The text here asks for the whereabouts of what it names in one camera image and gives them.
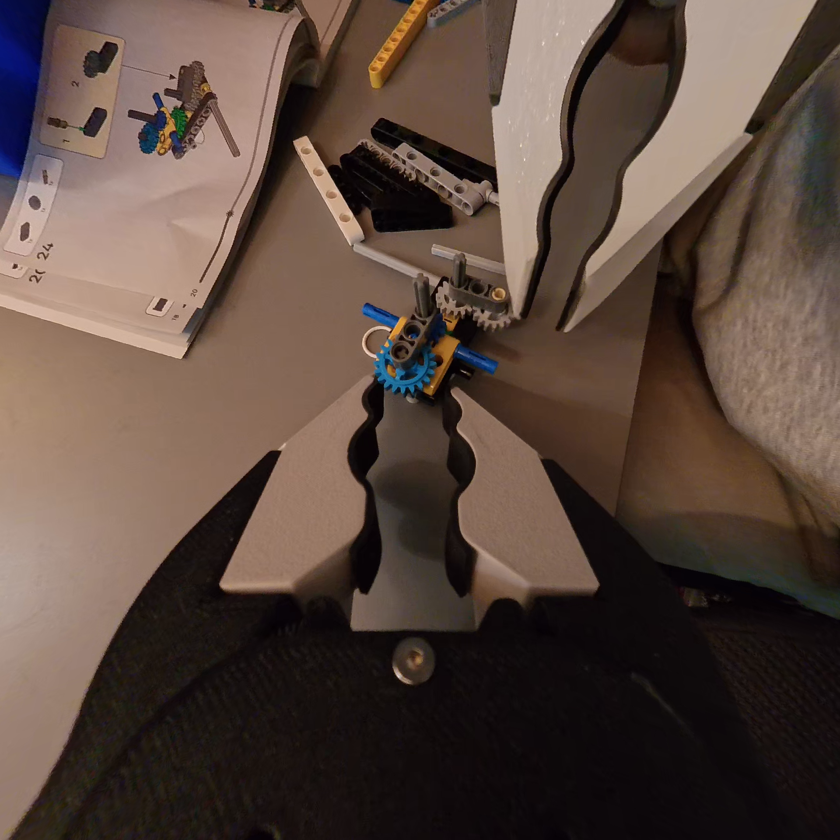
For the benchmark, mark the lego gear assembly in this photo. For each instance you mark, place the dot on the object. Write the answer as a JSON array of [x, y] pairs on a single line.
[[420, 348]]

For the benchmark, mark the person's grey sweater torso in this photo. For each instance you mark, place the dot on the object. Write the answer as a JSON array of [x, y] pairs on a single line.
[[781, 262]]

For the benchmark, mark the yellow lego beam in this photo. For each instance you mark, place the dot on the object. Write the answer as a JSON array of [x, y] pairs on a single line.
[[400, 49]]

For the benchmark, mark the grey lego axle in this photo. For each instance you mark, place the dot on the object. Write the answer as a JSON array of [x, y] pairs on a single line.
[[394, 261], [469, 257]]

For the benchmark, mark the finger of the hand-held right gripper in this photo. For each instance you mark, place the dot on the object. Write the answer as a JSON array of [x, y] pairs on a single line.
[[531, 131], [715, 98]]

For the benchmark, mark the lego instruction booklet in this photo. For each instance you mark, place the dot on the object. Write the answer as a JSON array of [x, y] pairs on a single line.
[[164, 216]]

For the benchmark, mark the person's beige pants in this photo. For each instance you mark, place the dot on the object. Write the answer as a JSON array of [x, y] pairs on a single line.
[[695, 492]]

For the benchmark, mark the light grey lego beam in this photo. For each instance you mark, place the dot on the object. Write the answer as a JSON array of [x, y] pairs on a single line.
[[446, 180]]

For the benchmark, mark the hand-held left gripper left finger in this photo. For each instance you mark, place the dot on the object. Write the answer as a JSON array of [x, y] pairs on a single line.
[[295, 518]]

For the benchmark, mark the small loose technic pieces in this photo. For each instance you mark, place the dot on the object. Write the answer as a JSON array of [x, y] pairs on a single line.
[[453, 10]]

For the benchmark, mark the black and grey beam assembly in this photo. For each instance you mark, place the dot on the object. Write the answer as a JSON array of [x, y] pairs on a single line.
[[394, 190]]

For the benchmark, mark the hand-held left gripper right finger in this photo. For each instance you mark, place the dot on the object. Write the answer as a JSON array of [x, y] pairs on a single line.
[[525, 518]]

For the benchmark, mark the white lego beam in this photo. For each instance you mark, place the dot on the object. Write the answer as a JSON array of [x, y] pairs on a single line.
[[328, 190]]

